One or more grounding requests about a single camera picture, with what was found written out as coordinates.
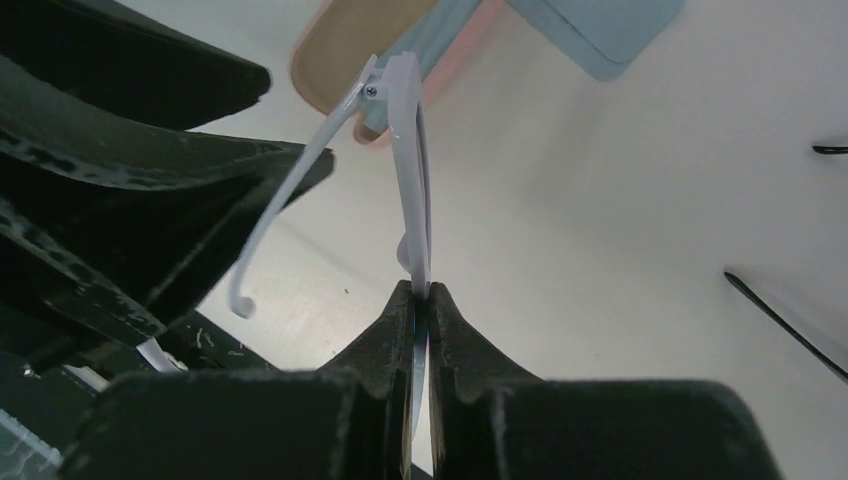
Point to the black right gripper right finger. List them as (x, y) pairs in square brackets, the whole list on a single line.
[(493, 419)]

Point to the pink glasses case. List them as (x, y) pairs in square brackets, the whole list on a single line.
[(339, 40)]

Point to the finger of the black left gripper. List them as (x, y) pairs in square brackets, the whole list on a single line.
[(123, 62), (115, 225)]

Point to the black sunglasses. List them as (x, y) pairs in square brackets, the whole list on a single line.
[(789, 241)]

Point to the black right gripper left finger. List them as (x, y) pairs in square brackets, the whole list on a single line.
[(348, 419)]

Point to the light blue cleaning cloth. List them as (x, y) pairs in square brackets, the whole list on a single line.
[(603, 37)]

